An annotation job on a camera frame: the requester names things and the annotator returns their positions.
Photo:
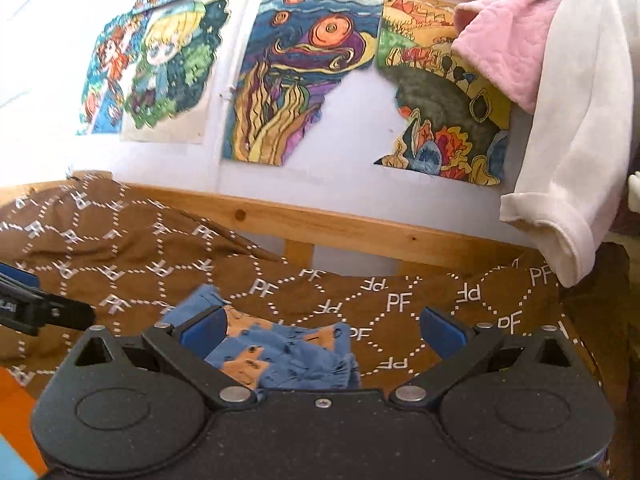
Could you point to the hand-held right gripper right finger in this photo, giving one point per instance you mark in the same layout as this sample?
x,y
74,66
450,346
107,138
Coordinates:
x,y
442,335

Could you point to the brown patterned blanket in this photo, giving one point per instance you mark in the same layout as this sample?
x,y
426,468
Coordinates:
x,y
125,240

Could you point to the wooden bed frame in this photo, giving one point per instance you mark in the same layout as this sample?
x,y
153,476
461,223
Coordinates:
x,y
350,230

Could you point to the swirly sea wall drawing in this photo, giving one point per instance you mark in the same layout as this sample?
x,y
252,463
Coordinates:
x,y
295,80

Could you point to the multicoloured patchwork blanket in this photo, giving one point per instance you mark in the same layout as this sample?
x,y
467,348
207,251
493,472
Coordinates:
x,y
20,410

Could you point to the dark hill wall drawing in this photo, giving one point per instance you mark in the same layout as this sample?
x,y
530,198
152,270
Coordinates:
x,y
440,110

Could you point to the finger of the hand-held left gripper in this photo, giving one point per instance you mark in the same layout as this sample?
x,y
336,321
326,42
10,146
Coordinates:
x,y
45,310

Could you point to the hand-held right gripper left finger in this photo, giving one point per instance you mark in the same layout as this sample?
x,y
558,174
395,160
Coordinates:
x,y
202,332

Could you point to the white hanging garment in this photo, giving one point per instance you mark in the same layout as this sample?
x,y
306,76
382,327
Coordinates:
x,y
580,135

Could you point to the red-haired figure wall drawing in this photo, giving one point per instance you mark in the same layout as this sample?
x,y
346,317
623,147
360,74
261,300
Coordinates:
x,y
105,80

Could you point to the blonde girl wall drawing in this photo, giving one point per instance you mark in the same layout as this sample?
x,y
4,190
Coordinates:
x,y
170,70

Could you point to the pink hanging garment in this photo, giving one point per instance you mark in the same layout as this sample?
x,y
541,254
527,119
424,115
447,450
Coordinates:
x,y
505,45

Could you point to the blue printed pants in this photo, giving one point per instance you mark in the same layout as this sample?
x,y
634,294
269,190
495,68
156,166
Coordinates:
x,y
300,355

